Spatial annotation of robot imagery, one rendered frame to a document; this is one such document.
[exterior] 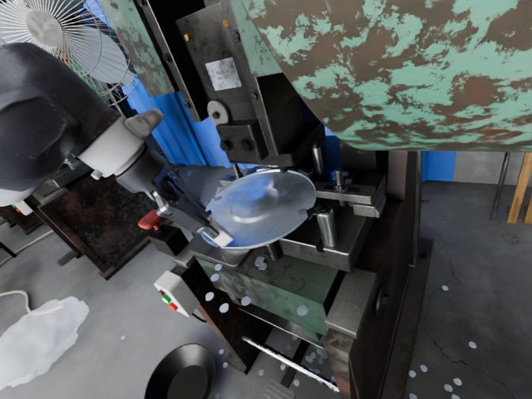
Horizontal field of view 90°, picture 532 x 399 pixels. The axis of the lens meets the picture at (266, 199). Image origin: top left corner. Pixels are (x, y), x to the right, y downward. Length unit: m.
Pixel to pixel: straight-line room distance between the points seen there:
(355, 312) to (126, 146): 0.49
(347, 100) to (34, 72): 0.36
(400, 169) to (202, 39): 0.60
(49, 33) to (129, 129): 0.83
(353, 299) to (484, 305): 0.88
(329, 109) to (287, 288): 0.48
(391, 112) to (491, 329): 1.21
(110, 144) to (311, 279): 0.46
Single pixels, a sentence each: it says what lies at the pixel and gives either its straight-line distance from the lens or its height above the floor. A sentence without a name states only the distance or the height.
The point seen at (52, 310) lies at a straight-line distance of 2.00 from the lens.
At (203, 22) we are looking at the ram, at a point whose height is 1.15.
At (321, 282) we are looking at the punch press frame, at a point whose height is 0.64.
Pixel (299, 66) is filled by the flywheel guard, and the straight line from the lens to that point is 0.17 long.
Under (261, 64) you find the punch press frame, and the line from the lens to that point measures 0.45.
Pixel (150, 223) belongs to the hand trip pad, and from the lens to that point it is 0.82.
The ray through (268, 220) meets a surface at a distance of 0.57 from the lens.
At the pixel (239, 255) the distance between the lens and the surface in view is 0.53.
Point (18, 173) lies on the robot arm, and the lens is 0.38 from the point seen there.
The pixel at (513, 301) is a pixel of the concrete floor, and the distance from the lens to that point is 1.45.
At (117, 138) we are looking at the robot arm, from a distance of 0.43.
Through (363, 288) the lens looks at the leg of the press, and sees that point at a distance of 0.60.
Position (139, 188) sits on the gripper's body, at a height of 0.98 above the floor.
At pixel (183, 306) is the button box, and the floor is 0.55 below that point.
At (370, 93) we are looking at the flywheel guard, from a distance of 0.18.
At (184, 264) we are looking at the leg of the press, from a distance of 0.81.
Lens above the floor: 1.14
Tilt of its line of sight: 34 degrees down
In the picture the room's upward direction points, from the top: 20 degrees counter-clockwise
